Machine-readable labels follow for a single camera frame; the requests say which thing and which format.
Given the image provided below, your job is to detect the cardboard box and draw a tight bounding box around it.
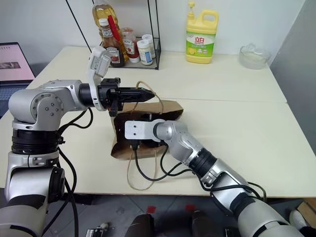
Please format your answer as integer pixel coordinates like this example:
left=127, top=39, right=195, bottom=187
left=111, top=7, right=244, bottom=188
left=297, top=201, right=316, bottom=221

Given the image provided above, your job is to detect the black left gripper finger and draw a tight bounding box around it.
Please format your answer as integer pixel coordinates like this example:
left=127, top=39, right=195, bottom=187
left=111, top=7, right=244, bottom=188
left=120, top=94, right=156, bottom=103
left=119, top=86, right=156, bottom=96

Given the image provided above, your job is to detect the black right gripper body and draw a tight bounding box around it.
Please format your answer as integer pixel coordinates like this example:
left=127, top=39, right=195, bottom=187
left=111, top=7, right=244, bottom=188
left=128, top=138, right=164, bottom=149

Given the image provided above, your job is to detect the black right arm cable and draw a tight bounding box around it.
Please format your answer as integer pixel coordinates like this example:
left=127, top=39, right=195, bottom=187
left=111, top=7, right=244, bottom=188
left=130, top=142, right=267, bottom=200

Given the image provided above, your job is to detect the clear glass bowl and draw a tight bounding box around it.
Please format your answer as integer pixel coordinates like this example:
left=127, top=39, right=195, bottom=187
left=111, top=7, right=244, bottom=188
left=238, top=43, right=272, bottom=70

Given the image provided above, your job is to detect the cooking oil bottle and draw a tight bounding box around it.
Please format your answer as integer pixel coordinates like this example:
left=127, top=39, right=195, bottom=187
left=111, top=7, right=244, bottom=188
left=92, top=0, right=124, bottom=62

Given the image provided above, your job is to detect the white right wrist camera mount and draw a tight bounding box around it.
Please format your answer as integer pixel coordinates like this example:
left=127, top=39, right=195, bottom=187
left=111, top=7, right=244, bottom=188
left=124, top=120, right=158, bottom=142

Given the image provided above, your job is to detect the open laptop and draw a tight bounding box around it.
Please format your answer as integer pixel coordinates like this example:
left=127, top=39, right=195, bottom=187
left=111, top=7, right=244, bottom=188
left=0, top=41, right=36, bottom=117

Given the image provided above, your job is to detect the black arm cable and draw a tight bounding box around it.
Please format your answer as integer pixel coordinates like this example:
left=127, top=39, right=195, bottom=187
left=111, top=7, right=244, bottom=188
left=130, top=142, right=267, bottom=200
left=39, top=107, right=94, bottom=237

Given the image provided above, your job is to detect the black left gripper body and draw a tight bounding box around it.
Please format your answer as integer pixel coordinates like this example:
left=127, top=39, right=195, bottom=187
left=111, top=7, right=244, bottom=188
left=97, top=77, right=124, bottom=118

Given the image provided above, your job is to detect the dark sauce glass bottle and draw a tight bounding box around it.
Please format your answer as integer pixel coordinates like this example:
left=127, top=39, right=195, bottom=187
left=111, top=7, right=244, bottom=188
left=98, top=19, right=126, bottom=68

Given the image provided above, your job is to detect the white jar blue label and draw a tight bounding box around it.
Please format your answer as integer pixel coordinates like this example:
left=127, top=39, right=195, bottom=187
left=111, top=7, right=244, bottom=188
left=137, top=39, right=154, bottom=66

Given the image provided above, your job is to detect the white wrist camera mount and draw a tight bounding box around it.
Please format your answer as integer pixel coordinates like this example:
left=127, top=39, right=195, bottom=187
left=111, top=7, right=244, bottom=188
left=124, top=120, right=158, bottom=142
left=86, top=46, right=112, bottom=112

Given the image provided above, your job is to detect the yellow detergent bottle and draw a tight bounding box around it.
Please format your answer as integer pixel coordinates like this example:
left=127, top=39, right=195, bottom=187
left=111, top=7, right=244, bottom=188
left=185, top=1, right=220, bottom=64

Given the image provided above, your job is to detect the brown paper bag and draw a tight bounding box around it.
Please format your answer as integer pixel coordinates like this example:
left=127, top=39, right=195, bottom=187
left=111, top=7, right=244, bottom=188
left=110, top=80, right=185, bottom=191

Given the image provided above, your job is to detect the white shoe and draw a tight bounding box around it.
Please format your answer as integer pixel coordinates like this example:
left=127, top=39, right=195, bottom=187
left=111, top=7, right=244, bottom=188
left=289, top=209, right=307, bottom=231

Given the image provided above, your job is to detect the black wire rack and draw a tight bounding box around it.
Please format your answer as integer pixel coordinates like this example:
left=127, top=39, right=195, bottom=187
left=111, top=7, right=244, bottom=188
left=65, top=0, right=161, bottom=71

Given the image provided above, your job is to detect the dark rounded shape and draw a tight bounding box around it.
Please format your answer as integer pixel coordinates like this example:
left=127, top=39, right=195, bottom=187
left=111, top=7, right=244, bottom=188
left=128, top=213, right=155, bottom=237

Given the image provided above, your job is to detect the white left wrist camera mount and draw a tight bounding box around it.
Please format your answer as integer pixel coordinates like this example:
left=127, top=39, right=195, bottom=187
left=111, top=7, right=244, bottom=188
left=86, top=46, right=112, bottom=112

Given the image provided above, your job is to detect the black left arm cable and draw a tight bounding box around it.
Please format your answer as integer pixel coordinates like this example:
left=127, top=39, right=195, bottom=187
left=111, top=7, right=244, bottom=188
left=39, top=107, right=94, bottom=237

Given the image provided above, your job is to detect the red ketchup bottle white cap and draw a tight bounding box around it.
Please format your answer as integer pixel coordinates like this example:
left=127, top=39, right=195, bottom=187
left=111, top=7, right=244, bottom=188
left=121, top=27, right=141, bottom=64

